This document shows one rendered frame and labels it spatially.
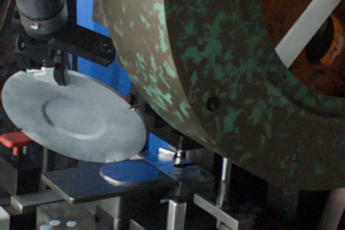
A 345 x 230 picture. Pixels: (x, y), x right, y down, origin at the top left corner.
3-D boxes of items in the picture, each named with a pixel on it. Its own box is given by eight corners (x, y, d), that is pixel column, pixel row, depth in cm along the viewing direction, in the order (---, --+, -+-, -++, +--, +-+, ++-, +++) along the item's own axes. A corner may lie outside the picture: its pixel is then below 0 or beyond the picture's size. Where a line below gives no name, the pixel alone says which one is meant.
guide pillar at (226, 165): (222, 197, 188) (229, 135, 184) (215, 193, 190) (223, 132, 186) (230, 196, 190) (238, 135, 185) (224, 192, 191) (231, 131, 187)
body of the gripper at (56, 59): (27, 33, 155) (17, -7, 144) (76, 38, 154) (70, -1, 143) (19, 71, 151) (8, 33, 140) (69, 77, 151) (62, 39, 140)
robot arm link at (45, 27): (69, -16, 139) (60, 27, 136) (71, 0, 143) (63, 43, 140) (21, -22, 140) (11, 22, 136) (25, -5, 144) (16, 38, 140)
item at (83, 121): (-29, 85, 169) (-27, 82, 170) (63, 169, 187) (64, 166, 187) (85, 57, 152) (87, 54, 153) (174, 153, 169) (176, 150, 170)
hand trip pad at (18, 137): (7, 173, 204) (9, 141, 202) (-3, 164, 209) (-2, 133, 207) (35, 168, 208) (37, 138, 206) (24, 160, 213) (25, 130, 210)
